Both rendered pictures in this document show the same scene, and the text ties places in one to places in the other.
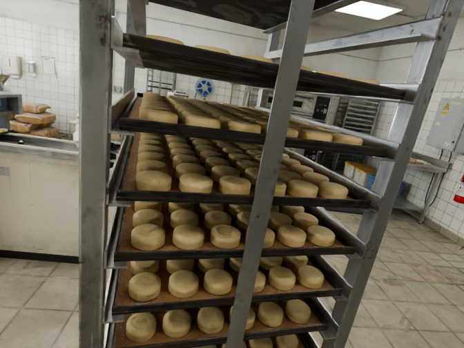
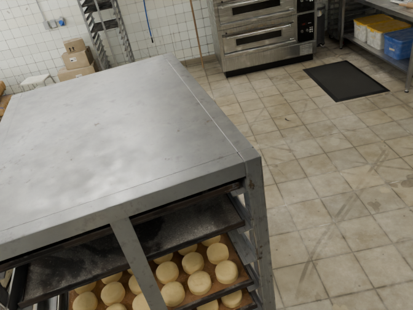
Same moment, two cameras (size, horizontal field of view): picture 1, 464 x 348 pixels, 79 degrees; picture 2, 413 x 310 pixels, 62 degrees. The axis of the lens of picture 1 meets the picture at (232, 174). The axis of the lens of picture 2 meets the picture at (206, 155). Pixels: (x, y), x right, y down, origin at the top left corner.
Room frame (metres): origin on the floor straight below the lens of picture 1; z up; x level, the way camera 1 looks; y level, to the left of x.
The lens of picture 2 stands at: (0.01, -0.25, 2.14)
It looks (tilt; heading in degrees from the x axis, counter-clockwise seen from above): 34 degrees down; 7
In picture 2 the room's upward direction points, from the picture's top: 12 degrees counter-clockwise
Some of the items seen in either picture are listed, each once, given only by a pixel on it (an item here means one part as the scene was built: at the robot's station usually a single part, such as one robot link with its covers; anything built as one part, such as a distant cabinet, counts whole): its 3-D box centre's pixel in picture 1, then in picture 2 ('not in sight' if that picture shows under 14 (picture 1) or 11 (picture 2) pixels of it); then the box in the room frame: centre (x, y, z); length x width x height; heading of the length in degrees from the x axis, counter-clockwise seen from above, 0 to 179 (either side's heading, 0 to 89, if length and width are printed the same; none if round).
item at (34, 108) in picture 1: (24, 106); not in sight; (5.02, 3.91, 0.62); 0.72 x 0.42 x 0.17; 104
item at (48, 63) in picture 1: (49, 66); not in sight; (5.62, 3.84, 1.37); 0.27 x 0.02 x 0.40; 98
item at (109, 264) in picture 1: (130, 178); not in sight; (0.62, 0.24, 1.23); 0.64 x 0.03 x 0.03; 19
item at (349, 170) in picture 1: (358, 171); (372, 27); (5.38, -2.43, 0.36); 0.47 x 0.39 x 0.26; 96
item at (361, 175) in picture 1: (369, 177); (387, 34); (4.98, -2.48, 0.36); 0.47 x 0.38 x 0.26; 98
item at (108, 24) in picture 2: not in sight; (106, 24); (5.49, 1.58, 1.05); 0.60 x 0.40 x 0.01; 11
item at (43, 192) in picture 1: (44, 199); not in sight; (1.95, 1.39, 0.45); 0.70 x 0.34 x 0.90; 97
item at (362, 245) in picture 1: (279, 186); not in sight; (0.74, -0.14, 1.23); 0.64 x 0.03 x 0.03; 19
